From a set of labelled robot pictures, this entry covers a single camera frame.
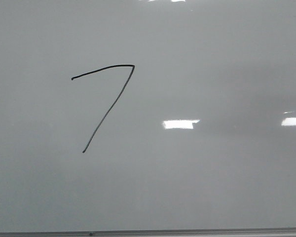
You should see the white glossy whiteboard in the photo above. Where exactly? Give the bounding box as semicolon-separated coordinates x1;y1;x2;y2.
0;0;296;232

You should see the grey aluminium whiteboard frame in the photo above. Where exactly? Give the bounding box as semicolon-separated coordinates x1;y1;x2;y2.
0;227;296;237

